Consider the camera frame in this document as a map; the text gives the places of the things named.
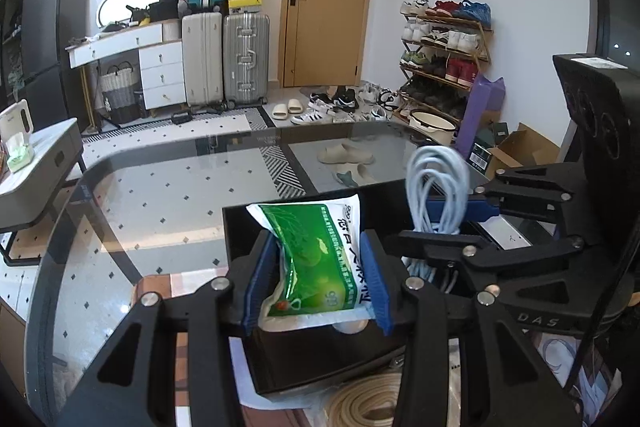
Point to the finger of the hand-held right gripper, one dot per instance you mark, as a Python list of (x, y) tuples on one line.
[(435, 243), (450, 209)]

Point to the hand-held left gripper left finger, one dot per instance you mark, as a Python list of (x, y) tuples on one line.
[(257, 282)]

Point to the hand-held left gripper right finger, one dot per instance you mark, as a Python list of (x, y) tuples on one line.
[(375, 282)]

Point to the black storage box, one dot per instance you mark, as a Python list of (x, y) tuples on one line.
[(240, 237)]

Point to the green printed packet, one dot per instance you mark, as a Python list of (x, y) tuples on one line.
[(310, 257)]

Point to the white rounded object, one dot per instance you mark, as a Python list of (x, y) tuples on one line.
[(350, 327)]

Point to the white flat packet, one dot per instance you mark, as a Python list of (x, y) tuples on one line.
[(497, 229)]

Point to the black barcode box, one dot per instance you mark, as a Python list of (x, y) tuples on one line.
[(480, 157)]

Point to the large cardboard box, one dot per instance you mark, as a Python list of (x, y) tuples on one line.
[(530, 147)]

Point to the white enamel basin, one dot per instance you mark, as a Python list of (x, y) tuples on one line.
[(432, 127)]

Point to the white green slipper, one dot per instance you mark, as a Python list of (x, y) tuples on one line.
[(355, 174)]

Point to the purple bag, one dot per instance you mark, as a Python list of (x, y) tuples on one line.
[(477, 112)]

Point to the large beige slipper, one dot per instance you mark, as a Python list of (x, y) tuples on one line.
[(345, 153)]

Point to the cluster of sneakers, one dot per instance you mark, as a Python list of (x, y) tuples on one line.
[(345, 99)]

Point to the black white patterned rug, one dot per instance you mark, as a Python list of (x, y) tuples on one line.
[(220, 127)]

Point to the wooden shoe rack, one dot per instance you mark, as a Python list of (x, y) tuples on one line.
[(480, 29)]

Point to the printed desk mat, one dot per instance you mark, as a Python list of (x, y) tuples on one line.
[(550, 357)]

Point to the collection of stored shoes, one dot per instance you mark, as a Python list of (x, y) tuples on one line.
[(460, 42)]

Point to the beige slide sandal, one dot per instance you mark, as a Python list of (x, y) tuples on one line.
[(296, 107), (280, 112)]

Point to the black floor device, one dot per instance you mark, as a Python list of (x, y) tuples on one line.
[(181, 116)]

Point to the silver suitcase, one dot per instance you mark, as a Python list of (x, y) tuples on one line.
[(245, 57)]

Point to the white vanity desk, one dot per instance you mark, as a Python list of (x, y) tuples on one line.
[(160, 77)]

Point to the white suitcase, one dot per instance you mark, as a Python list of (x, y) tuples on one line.
[(202, 57)]

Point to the woven grey white basket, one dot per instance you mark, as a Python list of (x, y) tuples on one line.
[(120, 92)]

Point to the grey side table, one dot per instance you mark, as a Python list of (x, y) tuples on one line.
[(45, 162)]

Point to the white ribbed canister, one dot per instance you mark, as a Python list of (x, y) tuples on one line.
[(171, 31)]

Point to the green tissue box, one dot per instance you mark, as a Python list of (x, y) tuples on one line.
[(20, 157)]

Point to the black bag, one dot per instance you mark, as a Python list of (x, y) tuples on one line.
[(164, 9)]

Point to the white electric kettle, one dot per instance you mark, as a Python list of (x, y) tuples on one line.
[(15, 122)]

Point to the oval white-framed mirror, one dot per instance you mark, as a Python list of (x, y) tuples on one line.
[(120, 2)]

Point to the black refrigerator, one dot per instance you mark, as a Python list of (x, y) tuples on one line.
[(50, 32)]

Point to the dark glass wardrobe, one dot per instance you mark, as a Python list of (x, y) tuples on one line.
[(10, 32)]

